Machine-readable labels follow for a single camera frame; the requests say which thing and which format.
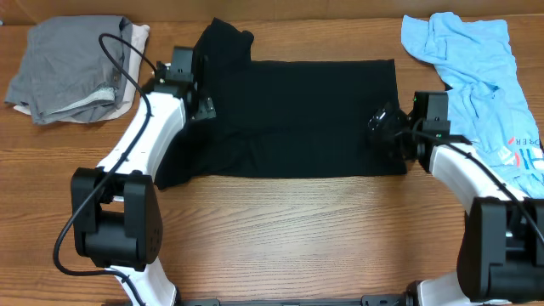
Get black t-shirt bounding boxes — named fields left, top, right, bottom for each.
left=155, top=20, right=406, bottom=190

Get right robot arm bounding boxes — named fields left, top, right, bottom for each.
left=361, top=92, right=543, bottom=306

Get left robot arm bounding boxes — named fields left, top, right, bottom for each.
left=71, top=47, right=215, bottom=305

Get light blue t-shirt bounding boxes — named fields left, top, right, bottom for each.
left=401, top=12, right=543, bottom=198

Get folded white garment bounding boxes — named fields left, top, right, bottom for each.
left=13, top=24, right=151, bottom=125

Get folded grey shorts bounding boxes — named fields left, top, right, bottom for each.
left=4, top=15, right=133, bottom=126

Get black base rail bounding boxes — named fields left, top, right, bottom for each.
left=173, top=293, right=417, bottom=306

